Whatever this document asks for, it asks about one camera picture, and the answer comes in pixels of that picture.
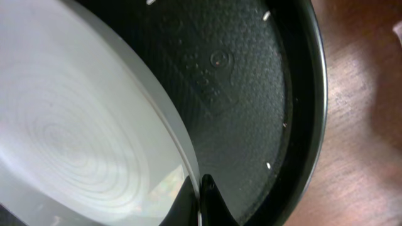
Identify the round black tray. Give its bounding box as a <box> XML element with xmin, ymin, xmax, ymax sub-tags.
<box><xmin>82</xmin><ymin>0</ymin><xmax>327</xmax><ymax>225</ymax></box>

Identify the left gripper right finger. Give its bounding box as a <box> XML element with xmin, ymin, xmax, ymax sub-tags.
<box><xmin>200</xmin><ymin>175</ymin><xmax>239</xmax><ymax>226</ymax></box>

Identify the grey plate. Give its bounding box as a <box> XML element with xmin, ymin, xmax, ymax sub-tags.
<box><xmin>1</xmin><ymin>1</ymin><xmax>201</xmax><ymax>225</ymax></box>

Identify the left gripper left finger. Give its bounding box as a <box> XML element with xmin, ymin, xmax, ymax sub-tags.
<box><xmin>160</xmin><ymin>176</ymin><xmax>198</xmax><ymax>226</ymax></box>

